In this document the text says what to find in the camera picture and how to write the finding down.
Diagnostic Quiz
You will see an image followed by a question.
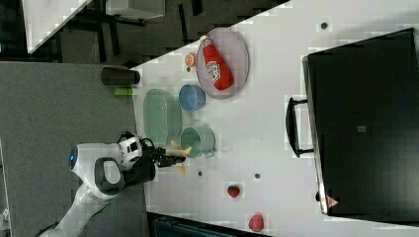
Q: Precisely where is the black toaster oven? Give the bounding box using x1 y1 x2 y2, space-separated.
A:
286 28 419 226

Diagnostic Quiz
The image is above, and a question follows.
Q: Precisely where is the green mug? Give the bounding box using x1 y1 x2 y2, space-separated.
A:
180 125 215 158

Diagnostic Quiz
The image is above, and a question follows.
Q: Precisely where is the black cylinder cup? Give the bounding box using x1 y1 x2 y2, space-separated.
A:
101 67 140 86

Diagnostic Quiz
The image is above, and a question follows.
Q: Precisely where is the pink strawberry toy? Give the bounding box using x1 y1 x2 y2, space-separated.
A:
248 213 264 232

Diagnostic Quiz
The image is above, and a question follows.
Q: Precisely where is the blue bowl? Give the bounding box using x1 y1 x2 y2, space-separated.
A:
179 84 206 112

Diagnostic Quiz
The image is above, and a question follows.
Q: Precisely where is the orange slice toy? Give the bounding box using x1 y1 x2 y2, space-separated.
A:
185 53 197 67

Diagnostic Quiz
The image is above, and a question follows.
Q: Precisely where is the green colander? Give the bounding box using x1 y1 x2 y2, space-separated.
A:
143 89 182 147

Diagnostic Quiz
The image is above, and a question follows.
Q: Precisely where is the red ketchup bottle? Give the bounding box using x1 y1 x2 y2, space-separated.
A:
201 36 234 91

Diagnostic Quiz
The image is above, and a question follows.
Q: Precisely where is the white background table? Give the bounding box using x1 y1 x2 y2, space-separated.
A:
21 0 92 54

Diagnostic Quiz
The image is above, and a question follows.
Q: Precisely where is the red strawberry toy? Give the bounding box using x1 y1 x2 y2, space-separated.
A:
227 185 240 198

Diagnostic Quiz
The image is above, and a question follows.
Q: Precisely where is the grey oval plate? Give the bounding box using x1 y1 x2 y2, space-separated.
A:
196 28 249 100

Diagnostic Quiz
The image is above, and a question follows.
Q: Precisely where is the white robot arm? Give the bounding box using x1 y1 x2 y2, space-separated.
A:
36 131 193 237

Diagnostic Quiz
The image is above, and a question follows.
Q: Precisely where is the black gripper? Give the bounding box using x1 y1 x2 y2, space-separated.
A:
140 145 186 168

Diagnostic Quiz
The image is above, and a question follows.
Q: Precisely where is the peeled yellow banana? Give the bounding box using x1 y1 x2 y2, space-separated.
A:
165 140 192 177

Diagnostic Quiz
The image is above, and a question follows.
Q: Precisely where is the blue metal frame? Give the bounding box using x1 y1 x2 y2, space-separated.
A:
147 212 267 237

